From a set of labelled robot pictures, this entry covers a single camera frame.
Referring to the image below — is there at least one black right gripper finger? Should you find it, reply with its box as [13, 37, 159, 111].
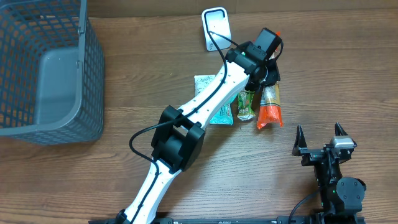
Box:
[335, 122, 348, 136]
[294, 125, 307, 149]

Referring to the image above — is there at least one green snack packet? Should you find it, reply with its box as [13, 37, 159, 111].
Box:
[237, 90, 255, 121]

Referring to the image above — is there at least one orange noodle packet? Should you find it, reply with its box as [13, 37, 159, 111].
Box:
[256, 28, 283, 129]

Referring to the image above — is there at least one teal wipes packet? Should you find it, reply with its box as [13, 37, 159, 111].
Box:
[210, 95, 237, 125]

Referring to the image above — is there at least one white cream tube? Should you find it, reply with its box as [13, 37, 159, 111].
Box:
[194, 75, 216, 96]

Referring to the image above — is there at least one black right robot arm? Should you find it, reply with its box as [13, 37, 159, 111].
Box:
[289, 123, 366, 223]

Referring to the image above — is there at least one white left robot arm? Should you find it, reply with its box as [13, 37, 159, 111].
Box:
[115, 40, 283, 224]

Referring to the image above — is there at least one white barcode scanner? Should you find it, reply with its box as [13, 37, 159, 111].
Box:
[201, 7, 231, 52]

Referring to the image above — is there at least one grey plastic shopping basket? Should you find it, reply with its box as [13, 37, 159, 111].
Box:
[1, 0, 105, 145]

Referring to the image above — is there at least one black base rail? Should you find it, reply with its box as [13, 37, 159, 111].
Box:
[88, 216, 366, 224]

